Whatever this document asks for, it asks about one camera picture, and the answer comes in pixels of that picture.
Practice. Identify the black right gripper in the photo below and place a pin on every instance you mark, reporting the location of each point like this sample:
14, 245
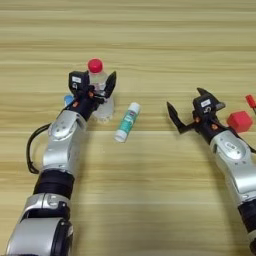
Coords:
206, 128

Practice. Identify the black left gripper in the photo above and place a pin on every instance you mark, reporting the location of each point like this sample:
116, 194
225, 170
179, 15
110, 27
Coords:
83, 105

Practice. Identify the clear bottle with red cap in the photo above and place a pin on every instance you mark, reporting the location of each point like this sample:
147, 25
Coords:
95, 65

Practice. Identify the red cube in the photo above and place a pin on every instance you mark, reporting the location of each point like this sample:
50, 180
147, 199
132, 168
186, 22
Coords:
239, 121

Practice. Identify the red marker pen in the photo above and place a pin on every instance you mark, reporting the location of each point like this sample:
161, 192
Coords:
250, 100

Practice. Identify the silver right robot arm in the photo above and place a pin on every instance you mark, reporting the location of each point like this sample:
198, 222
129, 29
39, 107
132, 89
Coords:
236, 166

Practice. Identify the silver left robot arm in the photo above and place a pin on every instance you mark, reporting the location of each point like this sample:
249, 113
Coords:
63, 146

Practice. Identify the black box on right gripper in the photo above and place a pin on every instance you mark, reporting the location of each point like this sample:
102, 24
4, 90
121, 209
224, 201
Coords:
205, 104

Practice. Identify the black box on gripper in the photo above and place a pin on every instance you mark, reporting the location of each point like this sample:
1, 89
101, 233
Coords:
205, 104
78, 81

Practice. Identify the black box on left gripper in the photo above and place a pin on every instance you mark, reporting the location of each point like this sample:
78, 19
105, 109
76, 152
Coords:
78, 81

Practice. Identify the green and white glue stick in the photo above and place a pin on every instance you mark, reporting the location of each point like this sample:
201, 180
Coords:
127, 122

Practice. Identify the blue glue stick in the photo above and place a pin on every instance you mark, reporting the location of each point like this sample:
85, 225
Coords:
68, 99

